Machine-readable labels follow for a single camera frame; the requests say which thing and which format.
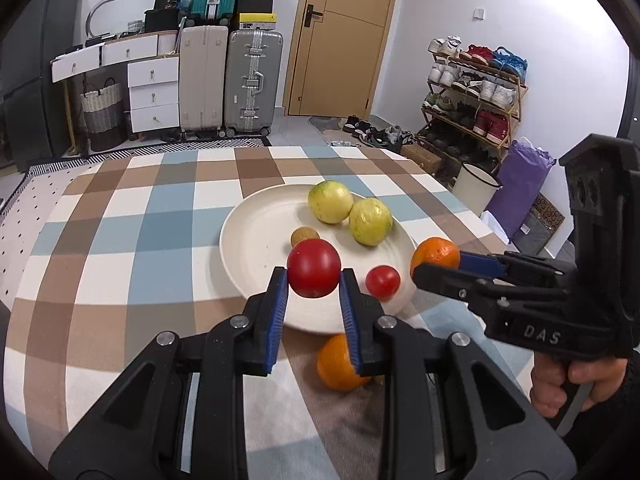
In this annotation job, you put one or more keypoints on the white drawer desk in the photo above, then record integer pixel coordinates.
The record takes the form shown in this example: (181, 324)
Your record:
(150, 90)

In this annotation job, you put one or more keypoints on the brown longan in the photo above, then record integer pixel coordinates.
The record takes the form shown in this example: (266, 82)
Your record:
(305, 235)

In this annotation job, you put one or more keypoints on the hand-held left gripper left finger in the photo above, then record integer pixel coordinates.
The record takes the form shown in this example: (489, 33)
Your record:
(277, 320)

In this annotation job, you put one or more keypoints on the small red tomato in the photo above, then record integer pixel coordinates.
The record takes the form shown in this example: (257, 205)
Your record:
(383, 281)

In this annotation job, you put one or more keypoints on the pile of scattered shoes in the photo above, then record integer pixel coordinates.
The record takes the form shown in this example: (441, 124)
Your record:
(375, 132)

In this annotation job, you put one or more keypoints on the black storage container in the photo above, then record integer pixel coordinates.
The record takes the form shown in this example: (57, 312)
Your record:
(161, 21)

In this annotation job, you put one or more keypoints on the orange mandarin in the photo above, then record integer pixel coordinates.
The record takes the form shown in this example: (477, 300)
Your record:
(335, 365)
(435, 254)

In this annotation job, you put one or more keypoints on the white enamel bucket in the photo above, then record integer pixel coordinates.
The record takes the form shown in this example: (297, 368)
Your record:
(475, 190)

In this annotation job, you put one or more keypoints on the dotted white sheet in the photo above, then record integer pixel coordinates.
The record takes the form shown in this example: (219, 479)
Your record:
(30, 220)

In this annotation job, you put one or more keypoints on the grey doormat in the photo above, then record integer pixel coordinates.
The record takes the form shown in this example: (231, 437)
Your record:
(325, 127)

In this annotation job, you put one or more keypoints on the purple bag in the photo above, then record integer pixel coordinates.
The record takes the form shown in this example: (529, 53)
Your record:
(520, 185)

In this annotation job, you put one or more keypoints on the plain black shoe box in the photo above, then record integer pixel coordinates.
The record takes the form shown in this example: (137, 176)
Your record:
(256, 6)

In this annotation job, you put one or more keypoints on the person's right hand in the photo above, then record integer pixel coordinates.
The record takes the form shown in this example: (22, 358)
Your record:
(547, 385)

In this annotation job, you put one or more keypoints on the grey packaged cloth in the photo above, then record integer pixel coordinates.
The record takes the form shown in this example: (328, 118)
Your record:
(540, 225)

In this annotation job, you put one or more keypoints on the cream round plate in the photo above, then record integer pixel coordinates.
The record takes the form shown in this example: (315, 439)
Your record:
(255, 250)

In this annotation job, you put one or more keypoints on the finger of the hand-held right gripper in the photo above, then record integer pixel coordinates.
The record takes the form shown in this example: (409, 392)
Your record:
(480, 262)
(450, 285)

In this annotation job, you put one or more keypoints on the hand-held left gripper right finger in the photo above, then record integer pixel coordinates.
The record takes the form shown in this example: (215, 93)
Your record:
(350, 320)

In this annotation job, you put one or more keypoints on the dark grey refrigerator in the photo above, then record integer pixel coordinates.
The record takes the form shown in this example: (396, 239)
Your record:
(35, 60)

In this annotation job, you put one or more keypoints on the silver suitcase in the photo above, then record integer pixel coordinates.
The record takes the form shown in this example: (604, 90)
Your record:
(252, 80)

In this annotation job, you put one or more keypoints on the checked tablecloth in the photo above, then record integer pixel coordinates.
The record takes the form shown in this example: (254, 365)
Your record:
(125, 240)

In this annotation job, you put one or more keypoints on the woven laundry basket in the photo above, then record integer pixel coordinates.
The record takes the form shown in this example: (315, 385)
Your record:
(102, 115)

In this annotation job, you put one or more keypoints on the rows of assorted sneakers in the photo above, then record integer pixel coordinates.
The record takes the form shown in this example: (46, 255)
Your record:
(475, 85)

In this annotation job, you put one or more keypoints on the large red tomato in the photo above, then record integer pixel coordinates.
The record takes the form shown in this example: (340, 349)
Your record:
(314, 265)

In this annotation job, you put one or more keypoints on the beige suitcase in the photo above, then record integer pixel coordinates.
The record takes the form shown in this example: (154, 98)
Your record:
(202, 80)

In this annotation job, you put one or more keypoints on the brown woven box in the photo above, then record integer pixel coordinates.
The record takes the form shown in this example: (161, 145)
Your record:
(421, 157)

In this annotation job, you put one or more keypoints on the white wall switch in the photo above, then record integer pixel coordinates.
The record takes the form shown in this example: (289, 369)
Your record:
(478, 14)

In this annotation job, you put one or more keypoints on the green guava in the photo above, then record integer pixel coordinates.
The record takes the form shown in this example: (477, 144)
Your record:
(327, 202)

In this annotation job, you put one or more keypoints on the curved metal bar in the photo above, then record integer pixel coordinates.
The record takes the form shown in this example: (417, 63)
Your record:
(97, 7)

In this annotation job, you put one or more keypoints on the wooden shoe rack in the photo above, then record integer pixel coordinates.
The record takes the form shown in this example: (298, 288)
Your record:
(515, 110)

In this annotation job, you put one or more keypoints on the white plastic bag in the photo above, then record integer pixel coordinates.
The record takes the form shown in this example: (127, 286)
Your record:
(494, 225)

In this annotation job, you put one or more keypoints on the yellow spotted guava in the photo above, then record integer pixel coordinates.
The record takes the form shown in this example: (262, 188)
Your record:
(370, 221)

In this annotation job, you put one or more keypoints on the white slatted container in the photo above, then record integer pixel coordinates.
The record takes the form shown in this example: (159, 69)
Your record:
(135, 27)

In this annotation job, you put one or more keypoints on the wooden door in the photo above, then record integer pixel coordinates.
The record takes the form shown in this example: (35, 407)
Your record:
(345, 50)

